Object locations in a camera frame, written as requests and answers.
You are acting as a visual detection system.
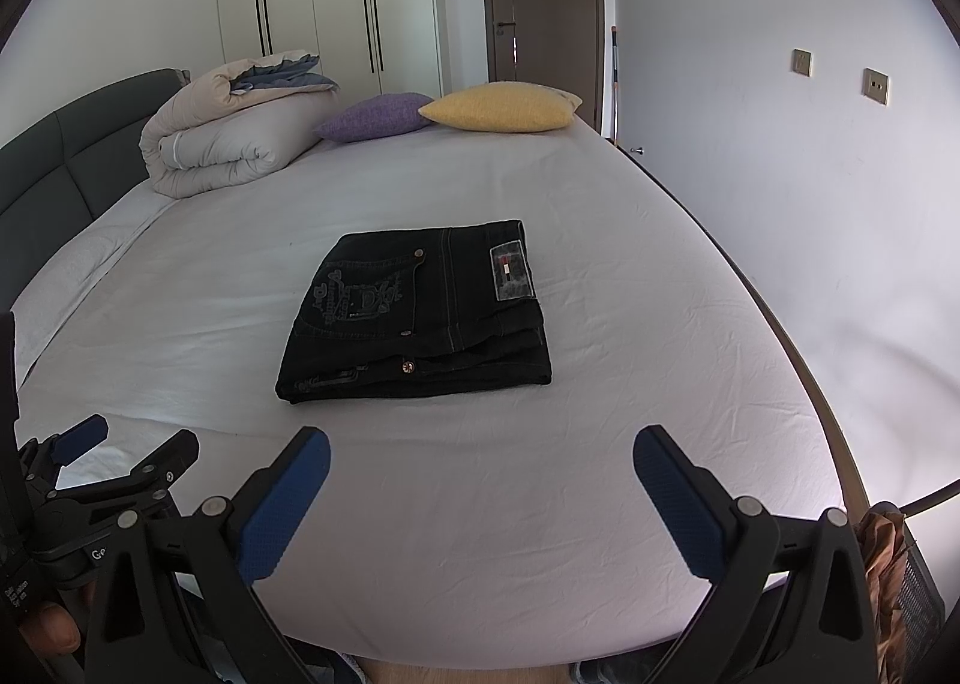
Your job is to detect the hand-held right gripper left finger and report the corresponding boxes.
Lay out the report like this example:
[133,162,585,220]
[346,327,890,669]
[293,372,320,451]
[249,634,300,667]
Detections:
[82,425,332,684]

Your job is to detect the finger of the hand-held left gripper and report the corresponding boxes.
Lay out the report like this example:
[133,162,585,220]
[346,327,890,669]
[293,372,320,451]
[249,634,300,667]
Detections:
[19,414,110,488]
[75,429,200,514]

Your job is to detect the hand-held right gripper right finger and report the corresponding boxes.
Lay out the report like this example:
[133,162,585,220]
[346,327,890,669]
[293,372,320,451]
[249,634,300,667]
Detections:
[632,425,878,684]

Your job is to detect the black denim pants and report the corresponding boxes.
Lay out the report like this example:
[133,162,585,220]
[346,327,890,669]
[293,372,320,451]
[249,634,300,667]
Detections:
[275,219,554,404]

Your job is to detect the person's left hand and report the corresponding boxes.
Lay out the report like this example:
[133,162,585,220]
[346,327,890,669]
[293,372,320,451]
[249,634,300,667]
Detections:
[21,600,82,656]

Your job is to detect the bed with white sheet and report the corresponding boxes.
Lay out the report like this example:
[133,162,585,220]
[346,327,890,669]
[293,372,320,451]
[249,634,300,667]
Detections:
[11,106,875,662]

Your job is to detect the brown cloth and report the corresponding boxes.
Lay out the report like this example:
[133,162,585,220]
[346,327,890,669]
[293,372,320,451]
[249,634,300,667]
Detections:
[859,502,912,662]

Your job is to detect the dark grey padded headboard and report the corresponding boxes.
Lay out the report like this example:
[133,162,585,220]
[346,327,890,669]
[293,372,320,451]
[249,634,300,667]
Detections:
[0,69,192,295]

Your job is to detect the black mesh appliance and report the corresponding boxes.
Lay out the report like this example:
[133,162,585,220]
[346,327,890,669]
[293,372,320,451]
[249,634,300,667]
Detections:
[896,534,947,662]

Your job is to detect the folded beige duvet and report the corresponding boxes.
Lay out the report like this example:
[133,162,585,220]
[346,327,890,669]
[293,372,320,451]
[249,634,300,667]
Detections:
[139,50,342,200]

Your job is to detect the purple pillow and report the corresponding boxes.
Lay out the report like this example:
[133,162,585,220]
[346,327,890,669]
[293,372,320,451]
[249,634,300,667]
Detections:
[321,93,445,143]

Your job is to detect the thin pole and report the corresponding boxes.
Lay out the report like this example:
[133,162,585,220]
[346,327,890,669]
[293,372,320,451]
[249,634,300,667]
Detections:
[610,24,623,143]

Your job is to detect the yellow pillow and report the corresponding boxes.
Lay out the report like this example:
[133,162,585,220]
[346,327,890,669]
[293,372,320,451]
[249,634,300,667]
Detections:
[418,82,584,132]

